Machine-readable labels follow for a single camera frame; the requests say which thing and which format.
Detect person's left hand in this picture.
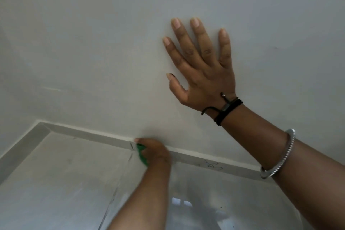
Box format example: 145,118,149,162
134,138,172,169

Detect grey tile skirting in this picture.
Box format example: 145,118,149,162
0,122,52,185
38,121,267,182

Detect person's left forearm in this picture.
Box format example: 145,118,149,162
106,160,173,230

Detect person's right hand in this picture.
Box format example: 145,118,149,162
162,17,238,119

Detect person's right forearm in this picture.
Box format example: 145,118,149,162
215,103,345,230

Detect green scrub pad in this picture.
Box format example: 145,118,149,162
136,143,149,167

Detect black thread bracelet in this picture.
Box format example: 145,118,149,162
201,92,243,127

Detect silver metal bangle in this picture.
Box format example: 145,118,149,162
260,129,296,180

